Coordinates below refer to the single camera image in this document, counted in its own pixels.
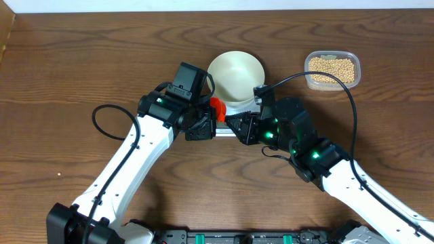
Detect cream bowl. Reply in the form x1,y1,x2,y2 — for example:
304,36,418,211
208,51,265,106

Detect red measuring scoop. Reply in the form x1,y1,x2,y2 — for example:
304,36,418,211
210,97,226,123

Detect soybeans in container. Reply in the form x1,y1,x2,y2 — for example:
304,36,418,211
308,57,355,83

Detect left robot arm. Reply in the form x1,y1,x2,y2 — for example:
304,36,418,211
46,62,216,243

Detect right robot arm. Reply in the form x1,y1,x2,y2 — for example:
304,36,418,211
225,98,433,243

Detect clear plastic container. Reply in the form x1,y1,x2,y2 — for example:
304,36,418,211
304,51,361,92

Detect white digital kitchen scale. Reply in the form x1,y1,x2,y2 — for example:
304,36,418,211
216,100,260,137

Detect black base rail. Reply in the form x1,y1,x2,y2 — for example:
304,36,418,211
101,219,377,244

